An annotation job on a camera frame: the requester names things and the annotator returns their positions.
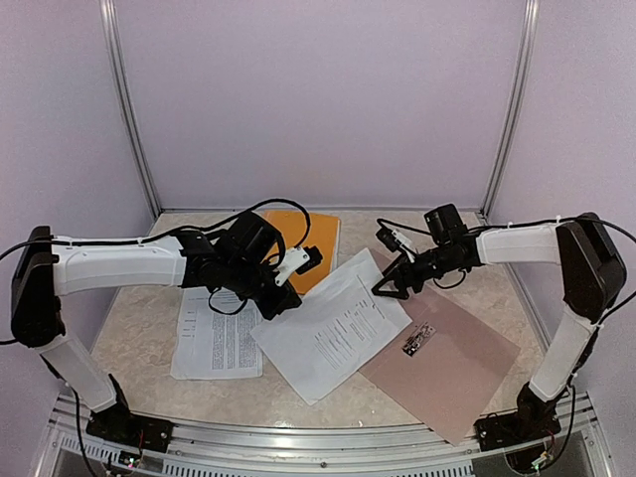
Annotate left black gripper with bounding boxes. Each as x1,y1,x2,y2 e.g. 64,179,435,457
226,257,302,322

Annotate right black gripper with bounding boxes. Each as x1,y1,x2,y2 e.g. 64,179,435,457
374,241,462,298

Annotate white printed paper sheets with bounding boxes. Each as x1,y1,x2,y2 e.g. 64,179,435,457
251,248,411,405

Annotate remaining white paper stack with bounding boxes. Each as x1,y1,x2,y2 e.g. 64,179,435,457
170,287,263,381

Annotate orange file folder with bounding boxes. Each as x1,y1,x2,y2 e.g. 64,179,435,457
260,209,343,297

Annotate translucent grey plastic sheet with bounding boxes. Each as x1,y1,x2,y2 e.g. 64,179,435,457
360,286,520,446

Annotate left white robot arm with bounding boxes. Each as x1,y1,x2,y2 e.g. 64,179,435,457
10,212,311,442

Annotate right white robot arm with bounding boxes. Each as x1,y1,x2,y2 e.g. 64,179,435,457
373,204,635,441

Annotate metal clip in grey folder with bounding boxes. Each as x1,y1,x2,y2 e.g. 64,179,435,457
401,322,436,357

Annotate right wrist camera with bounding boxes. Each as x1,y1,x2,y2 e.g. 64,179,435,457
376,227,416,263

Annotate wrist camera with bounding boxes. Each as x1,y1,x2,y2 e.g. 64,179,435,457
376,227,416,263
274,246,323,287

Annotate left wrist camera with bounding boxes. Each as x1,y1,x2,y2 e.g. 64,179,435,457
274,246,323,287

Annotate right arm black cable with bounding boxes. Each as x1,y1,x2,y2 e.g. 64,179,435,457
376,216,636,398

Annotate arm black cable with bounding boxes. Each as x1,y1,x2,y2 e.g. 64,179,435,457
0,198,312,349
376,216,636,398

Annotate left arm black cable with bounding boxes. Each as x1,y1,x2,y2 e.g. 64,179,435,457
0,198,312,349

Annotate front aluminium rail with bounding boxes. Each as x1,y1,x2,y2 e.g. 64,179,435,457
44,392,612,477

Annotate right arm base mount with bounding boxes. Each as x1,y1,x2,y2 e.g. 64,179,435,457
474,412,561,452

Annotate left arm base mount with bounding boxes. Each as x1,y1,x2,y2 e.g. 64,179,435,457
86,409,174,453

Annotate right aluminium frame post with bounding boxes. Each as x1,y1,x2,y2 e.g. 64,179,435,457
480,0,540,220

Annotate aluminium frame post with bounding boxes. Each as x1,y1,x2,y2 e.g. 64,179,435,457
480,0,540,220
98,0,163,219

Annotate left aluminium frame post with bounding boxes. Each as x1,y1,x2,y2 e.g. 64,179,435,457
98,0,163,219

